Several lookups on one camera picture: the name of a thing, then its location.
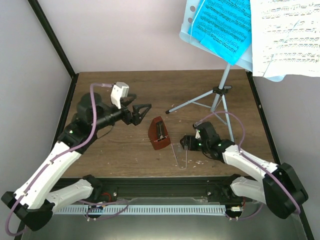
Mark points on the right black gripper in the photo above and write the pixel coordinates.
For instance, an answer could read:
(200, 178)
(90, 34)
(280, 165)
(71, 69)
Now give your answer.
(188, 141)

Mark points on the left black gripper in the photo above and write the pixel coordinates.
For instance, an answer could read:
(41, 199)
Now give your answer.
(129, 119)

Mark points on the clear plastic metronome cover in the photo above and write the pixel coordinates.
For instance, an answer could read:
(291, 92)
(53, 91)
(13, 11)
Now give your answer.
(180, 156)

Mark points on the red-brown metronome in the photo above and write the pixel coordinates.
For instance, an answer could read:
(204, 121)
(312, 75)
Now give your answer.
(158, 134)

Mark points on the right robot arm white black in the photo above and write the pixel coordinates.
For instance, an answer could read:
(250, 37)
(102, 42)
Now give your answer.
(275, 185)

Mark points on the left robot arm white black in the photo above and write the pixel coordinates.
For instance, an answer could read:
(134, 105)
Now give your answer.
(35, 202)

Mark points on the light blue music stand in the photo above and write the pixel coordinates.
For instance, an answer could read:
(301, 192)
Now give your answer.
(244, 62)

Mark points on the blue sheet music page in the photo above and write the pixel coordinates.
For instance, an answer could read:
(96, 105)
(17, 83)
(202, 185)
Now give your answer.
(223, 27)

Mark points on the white sheet music page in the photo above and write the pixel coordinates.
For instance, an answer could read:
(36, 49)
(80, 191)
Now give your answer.
(285, 38)

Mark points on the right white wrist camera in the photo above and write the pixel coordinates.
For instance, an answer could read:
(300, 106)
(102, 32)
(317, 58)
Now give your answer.
(197, 130)

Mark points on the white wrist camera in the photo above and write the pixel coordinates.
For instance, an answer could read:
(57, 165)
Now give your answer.
(197, 130)
(119, 90)

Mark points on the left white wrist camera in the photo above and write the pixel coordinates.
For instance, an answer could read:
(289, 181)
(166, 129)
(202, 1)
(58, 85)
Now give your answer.
(119, 90)

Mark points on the black aluminium frame rail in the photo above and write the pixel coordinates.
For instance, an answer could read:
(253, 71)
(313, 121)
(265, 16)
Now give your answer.
(216, 188)

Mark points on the light blue slotted cable duct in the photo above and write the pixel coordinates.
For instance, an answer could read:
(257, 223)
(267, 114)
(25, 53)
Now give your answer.
(203, 210)

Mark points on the black frame corner post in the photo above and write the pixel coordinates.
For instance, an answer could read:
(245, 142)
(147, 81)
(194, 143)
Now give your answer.
(44, 22)

